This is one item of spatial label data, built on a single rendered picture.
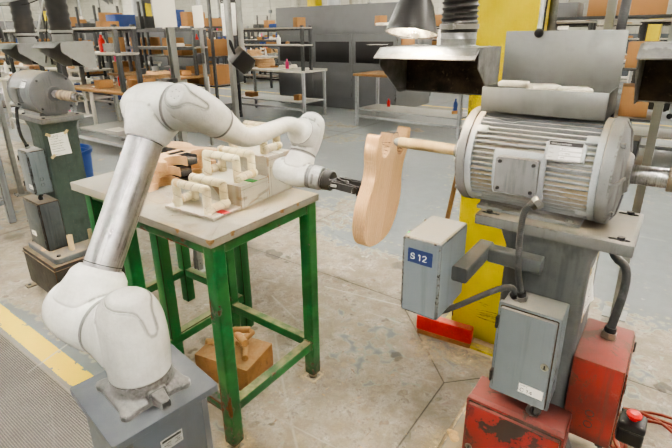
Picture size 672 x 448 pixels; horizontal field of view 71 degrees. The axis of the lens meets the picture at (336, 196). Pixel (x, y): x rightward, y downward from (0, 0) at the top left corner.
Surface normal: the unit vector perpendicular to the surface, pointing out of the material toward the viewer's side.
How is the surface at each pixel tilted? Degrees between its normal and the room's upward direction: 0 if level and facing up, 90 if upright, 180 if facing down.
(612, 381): 90
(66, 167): 90
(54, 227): 90
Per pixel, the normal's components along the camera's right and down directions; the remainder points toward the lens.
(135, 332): 0.56, 0.01
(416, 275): -0.59, 0.27
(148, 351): 0.65, 0.18
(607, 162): -0.56, -0.06
